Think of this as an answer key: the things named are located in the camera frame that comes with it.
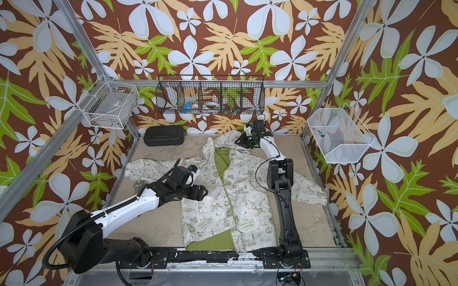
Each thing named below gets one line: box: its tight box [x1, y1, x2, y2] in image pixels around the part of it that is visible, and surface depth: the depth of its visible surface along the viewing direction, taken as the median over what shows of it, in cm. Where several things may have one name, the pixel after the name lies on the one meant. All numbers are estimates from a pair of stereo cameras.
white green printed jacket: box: [124, 130, 328, 254], surface depth 90 cm
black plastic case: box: [143, 125, 185, 146], surface depth 116 cm
